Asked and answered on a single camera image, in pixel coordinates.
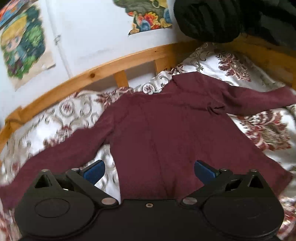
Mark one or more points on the orange cartoon poster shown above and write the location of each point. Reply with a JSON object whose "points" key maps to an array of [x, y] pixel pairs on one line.
{"points": [[13, 9]]}

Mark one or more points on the wooden bed frame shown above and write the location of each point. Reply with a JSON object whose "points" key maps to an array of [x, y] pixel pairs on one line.
{"points": [[277, 61]]}

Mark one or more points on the landscape flower poster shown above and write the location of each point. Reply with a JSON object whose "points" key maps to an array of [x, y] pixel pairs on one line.
{"points": [[147, 15]]}

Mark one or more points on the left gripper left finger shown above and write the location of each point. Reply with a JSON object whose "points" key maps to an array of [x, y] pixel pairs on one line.
{"points": [[84, 181]]}

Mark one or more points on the white wall conduit pipe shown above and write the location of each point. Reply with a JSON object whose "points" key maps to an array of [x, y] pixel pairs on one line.
{"points": [[57, 40]]}

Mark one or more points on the black quilted jacket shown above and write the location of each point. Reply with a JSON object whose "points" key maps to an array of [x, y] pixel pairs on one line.
{"points": [[222, 21]]}

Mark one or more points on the blond cartoon boy poster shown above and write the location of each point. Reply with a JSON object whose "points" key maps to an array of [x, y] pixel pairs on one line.
{"points": [[24, 47]]}

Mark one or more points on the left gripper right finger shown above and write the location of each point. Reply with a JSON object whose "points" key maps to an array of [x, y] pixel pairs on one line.
{"points": [[214, 181]]}

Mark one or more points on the maroon long-sleeve shirt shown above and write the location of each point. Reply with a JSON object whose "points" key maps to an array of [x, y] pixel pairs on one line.
{"points": [[156, 139]]}

